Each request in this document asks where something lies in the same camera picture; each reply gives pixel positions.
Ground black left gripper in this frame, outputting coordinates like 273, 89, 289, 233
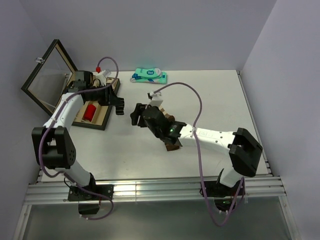
86, 83, 123, 107

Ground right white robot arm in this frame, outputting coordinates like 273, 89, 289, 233
130, 103, 263, 198

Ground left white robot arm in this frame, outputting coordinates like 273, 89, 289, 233
31, 67, 125, 200

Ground mint green folded socks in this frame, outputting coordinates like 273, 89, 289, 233
130, 68, 167, 85

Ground red rolled sock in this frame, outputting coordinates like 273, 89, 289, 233
83, 104, 97, 122

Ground brown striped sock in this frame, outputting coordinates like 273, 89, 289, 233
159, 107, 183, 152

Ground black compartment box with lid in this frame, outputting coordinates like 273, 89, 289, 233
21, 39, 121, 130

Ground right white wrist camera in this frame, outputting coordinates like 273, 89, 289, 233
147, 91, 163, 107

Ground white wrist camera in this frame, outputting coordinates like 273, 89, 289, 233
147, 91, 163, 107
93, 66, 111, 86

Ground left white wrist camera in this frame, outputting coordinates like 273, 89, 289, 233
93, 66, 111, 86

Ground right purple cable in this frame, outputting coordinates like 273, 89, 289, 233
152, 82, 245, 227

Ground purple cable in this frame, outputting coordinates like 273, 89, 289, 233
37, 56, 119, 221
152, 82, 245, 227

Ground aluminium mounting rail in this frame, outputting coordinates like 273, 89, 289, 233
13, 174, 301, 240

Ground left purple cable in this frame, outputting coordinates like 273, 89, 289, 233
37, 56, 119, 221

